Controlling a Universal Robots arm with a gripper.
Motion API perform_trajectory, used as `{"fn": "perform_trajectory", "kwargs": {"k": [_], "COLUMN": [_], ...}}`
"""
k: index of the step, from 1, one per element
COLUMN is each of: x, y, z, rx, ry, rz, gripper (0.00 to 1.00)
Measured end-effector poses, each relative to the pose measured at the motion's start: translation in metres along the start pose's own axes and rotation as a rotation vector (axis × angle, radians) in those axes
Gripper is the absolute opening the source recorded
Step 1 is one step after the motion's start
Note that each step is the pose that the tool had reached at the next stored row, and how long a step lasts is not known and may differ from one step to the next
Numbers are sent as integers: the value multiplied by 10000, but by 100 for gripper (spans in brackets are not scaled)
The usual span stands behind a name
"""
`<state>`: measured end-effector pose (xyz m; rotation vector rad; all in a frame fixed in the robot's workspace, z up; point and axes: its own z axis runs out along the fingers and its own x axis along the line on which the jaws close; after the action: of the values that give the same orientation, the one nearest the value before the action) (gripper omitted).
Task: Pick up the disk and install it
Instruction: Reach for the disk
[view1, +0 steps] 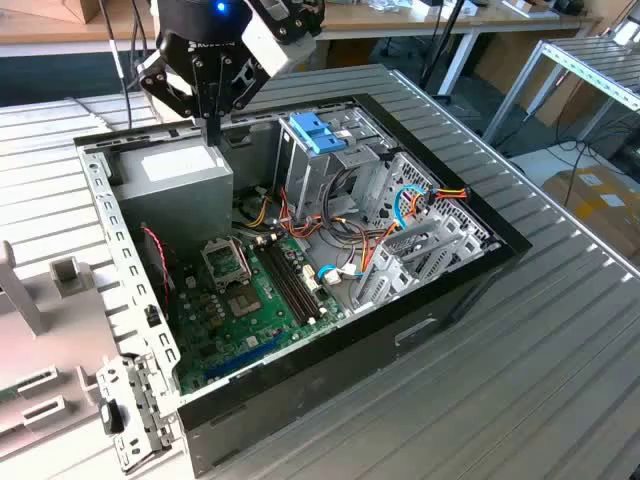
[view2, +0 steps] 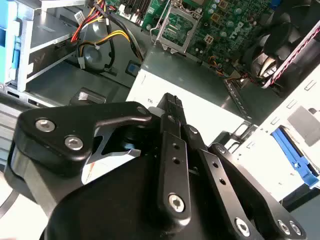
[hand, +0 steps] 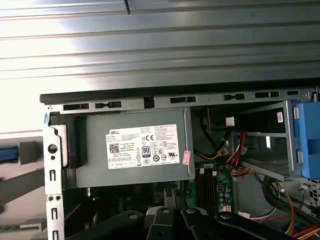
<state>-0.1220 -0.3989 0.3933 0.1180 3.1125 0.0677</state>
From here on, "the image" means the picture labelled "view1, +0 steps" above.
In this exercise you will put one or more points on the grey parts rack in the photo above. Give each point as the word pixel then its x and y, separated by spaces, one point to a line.
pixel 65 330

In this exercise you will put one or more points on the grey power supply box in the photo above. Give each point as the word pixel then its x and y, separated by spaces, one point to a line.
pixel 175 200

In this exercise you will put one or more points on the cardboard box yellow tape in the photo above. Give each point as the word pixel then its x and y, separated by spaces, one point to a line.
pixel 600 220

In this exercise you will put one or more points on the grey metal drive cage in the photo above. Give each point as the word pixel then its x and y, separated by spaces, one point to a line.
pixel 310 175

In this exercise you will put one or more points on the blue expansion slot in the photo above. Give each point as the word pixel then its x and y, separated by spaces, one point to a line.
pixel 245 356

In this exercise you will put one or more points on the green motherboard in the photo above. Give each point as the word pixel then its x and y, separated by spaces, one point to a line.
pixel 280 325

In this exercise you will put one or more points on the small brown cardboard box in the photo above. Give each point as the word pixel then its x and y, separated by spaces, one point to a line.
pixel 82 9

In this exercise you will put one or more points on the large brown cardboard box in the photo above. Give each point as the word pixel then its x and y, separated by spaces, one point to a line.
pixel 505 60

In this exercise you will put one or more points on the blue plastic drive latch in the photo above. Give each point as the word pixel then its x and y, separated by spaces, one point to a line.
pixel 312 132

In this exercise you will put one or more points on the metal expansion bracket flap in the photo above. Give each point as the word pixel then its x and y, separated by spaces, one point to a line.
pixel 145 395

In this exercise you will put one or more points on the black RAM slot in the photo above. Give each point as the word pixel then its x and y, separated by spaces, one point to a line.
pixel 298 280
pixel 286 285

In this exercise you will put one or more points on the grey metal disk bay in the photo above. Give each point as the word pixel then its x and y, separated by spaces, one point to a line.
pixel 400 280

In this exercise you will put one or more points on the CPU socket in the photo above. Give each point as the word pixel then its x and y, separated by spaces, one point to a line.
pixel 242 302

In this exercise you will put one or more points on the metal slat rack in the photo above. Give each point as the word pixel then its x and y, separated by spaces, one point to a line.
pixel 585 55

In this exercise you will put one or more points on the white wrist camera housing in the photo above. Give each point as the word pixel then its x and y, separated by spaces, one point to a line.
pixel 270 42

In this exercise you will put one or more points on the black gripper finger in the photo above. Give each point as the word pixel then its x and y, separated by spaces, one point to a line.
pixel 239 95
pixel 150 80

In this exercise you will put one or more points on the black open PC case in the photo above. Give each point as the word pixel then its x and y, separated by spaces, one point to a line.
pixel 325 390

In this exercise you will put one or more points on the black case fan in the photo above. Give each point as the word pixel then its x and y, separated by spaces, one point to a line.
pixel 152 280

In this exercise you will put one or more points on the wooden desk white frame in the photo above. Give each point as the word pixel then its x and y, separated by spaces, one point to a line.
pixel 400 20

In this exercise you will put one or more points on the green circuit card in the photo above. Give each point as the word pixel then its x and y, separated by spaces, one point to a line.
pixel 6 395

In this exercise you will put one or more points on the thin metal locking lever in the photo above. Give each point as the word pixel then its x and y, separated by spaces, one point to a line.
pixel 244 261

